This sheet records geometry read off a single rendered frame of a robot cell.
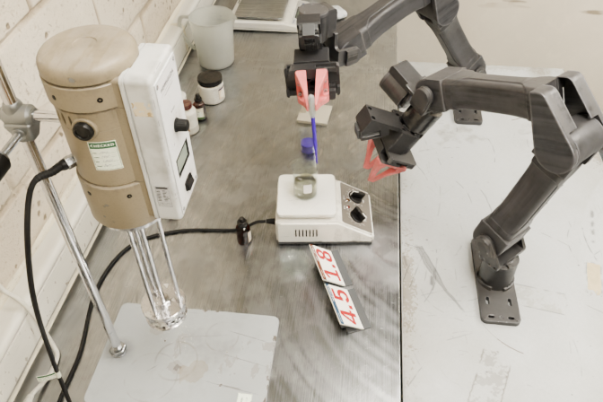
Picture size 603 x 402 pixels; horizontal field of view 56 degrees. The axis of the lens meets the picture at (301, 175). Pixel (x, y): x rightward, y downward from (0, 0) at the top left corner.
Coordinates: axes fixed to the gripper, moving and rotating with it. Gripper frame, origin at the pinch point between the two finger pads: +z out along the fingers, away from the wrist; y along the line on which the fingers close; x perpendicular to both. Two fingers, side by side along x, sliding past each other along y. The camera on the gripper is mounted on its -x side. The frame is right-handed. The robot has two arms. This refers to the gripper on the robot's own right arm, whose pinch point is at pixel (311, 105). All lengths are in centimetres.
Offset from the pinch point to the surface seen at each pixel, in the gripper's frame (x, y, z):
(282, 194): 22.6, -7.8, -2.0
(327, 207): 23.3, 1.3, 1.8
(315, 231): 27.4, -1.3, 4.2
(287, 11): 25, -11, -94
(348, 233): 28.7, 5.3, 4.0
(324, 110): 30, 0, -42
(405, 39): 67, 34, -149
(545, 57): 77, 95, -144
